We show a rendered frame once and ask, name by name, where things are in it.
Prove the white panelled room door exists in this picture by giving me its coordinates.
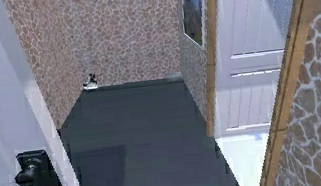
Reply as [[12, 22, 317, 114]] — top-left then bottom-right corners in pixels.
[[199, 0, 319, 139]]

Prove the wooden door frame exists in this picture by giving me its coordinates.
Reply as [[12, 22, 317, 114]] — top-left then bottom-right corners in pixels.
[[190, 0, 321, 186]]

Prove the black door handle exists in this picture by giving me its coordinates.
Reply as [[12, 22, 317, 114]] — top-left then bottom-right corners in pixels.
[[11, 146, 70, 186]]

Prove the framed wall picture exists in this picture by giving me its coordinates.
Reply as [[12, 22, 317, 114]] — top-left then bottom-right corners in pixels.
[[179, 0, 214, 53]]

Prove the small black white object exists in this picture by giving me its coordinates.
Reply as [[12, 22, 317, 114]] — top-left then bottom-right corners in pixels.
[[81, 72, 100, 92]]

